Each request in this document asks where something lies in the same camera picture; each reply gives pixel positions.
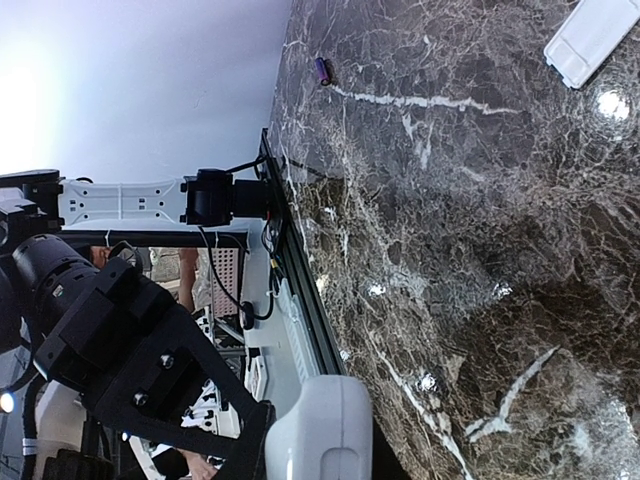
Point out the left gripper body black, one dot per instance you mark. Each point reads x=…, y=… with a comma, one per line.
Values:
x=119, y=339

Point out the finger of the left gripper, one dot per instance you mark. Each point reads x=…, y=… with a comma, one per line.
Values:
x=197, y=402

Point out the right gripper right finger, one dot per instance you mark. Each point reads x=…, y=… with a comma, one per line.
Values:
x=385, y=464

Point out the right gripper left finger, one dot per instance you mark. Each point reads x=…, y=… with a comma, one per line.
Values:
x=247, y=458

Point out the white remote control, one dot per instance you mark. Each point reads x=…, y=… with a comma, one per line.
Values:
x=327, y=434

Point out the purple AAA battery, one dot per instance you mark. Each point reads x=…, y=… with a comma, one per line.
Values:
x=322, y=70

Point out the white battery cover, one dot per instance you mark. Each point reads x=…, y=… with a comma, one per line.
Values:
x=588, y=37

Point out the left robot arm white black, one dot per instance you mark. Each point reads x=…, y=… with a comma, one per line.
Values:
x=46, y=204

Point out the pink perforated basket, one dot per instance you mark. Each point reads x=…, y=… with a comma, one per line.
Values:
x=226, y=292

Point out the white slotted cable duct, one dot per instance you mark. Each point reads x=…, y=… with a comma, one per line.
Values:
x=294, y=322

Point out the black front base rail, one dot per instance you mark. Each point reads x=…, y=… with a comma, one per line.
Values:
x=289, y=249

